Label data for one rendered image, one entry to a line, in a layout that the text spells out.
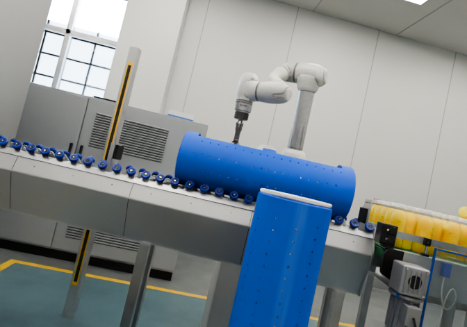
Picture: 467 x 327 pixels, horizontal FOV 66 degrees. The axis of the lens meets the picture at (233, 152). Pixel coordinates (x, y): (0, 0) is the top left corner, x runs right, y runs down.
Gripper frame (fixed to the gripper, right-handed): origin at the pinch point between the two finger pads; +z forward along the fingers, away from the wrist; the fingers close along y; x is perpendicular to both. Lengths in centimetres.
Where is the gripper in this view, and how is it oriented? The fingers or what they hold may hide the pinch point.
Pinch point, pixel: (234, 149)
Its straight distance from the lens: 187.8
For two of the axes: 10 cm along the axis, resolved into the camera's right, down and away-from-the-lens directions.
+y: -0.3, -0.6, -10.0
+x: 9.8, 2.1, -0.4
